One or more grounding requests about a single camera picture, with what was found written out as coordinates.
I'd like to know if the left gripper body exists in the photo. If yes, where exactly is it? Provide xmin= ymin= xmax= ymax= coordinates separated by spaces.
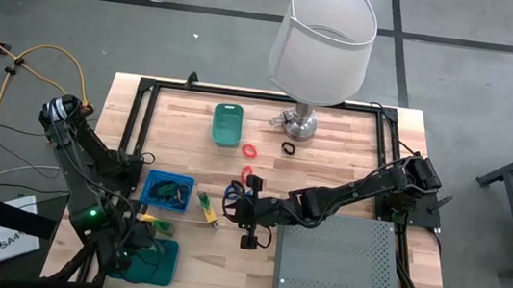
xmin=94 ymin=224 xmax=157 ymax=279

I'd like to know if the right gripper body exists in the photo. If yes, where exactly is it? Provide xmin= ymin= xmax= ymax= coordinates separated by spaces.
xmin=224 ymin=192 xmax=291 ymax=237

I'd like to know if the green yellow crayon box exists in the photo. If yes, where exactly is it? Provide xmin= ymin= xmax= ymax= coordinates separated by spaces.
xmin=135 ymin=212 xmax=177 ymax=238
xmin=192 ymin=190 xmax=224 ymax=230

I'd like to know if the green rubber band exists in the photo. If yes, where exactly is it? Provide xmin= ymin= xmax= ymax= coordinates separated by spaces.
xmin=151 ymin=178 xmax=181 ymax=200

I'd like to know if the orange rubber band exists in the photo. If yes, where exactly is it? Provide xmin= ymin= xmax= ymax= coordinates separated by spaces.
xmin=171 ymin=183 xmax=192 ymax=205

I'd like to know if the orange coil wristband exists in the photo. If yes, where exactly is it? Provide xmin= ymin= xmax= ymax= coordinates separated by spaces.
xmin=241 ymin=143 xmax=259 ymax=161
xmin=240 ymin=164 xmax=255 ymax=186

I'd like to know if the black coil wristband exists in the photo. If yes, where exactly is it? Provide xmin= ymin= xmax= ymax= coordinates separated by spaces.
xmin=279 ymin=140 xmax=297 ymax=157
xmin=229 ymin=178 xmax=247 ymax=195

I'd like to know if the blue coil wristband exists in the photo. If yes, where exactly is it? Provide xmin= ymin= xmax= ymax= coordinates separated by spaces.
xmin=223 ymin=183 xmax=244 ymax=201

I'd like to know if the large blue-green plastic bin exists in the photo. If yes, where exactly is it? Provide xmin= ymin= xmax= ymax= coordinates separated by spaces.
xmin=106 ymin=231 xmax=182 ymax=288

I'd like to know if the blue perforated plastic basket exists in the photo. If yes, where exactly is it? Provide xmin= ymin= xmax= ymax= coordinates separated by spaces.
xmin=137 ymin=168 xmax=196 ymax=214

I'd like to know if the small turquoise plastic bin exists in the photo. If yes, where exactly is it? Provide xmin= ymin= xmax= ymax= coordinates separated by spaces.
xmin=209 ymin=101 xmax=246 ymax=150

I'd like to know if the grey perforated metal stand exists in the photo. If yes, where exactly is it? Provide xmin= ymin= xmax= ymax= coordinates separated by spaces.
xmin=270 ymin=208 xmax=407 ymax=288

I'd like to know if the white cardboard box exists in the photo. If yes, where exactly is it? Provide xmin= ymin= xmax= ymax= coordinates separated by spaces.
xmin=0 ymin=191 xmax=47 ymax=270

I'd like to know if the silver table lamp white shade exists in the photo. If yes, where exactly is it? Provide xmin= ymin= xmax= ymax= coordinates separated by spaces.
xmin=259 ymin=0 xmax=381 ymax=149

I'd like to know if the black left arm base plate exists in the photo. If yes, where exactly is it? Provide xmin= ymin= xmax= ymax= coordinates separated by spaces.
xmin=59 ymin=145 xmax=145 ymax=195

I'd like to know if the black aluminium table frame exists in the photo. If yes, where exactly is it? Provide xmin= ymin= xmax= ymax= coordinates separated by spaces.
xmin=40 ymin=67 xmax=473 ymax=288

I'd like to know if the black strap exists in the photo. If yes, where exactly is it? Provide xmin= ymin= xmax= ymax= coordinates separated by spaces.
xmin=0 ymin=195 xmax=61 ymax=242

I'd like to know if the black frame knob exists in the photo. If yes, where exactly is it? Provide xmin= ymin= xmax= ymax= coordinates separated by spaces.
xmin=184 ymin=70 xmax=201 ymax=91

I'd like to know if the white floor cable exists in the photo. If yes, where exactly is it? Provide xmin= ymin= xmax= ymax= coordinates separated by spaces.
xmin=0 ymin=158 xmax=75 ymax=196

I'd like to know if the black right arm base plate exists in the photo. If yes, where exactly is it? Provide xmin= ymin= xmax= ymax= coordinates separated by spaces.
xmin=371 ymin=184 xmax=455 ymax=231

